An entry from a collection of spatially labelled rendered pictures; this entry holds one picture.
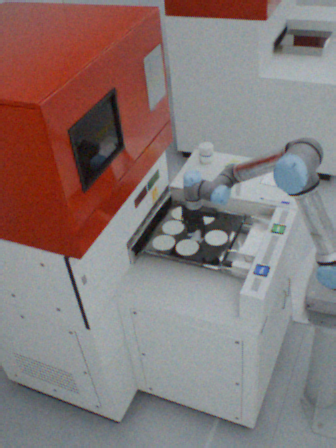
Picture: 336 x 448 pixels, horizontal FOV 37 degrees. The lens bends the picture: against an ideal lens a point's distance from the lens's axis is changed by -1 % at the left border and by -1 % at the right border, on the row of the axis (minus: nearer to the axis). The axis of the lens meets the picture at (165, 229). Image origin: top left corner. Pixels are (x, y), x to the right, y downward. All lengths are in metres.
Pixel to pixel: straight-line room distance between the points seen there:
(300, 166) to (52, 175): 0.77
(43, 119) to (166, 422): 1.77
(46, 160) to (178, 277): 0.92
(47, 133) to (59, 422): 1.76
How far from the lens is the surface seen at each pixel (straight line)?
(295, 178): 1.67
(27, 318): 2.30
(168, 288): 2.17
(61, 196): 1.60
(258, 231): 2.32
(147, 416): 2.77
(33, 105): 1.45
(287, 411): 2.78
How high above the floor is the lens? 2.41
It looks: 41 degrees down
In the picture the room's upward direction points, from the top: 7 degrees counter-clockwise
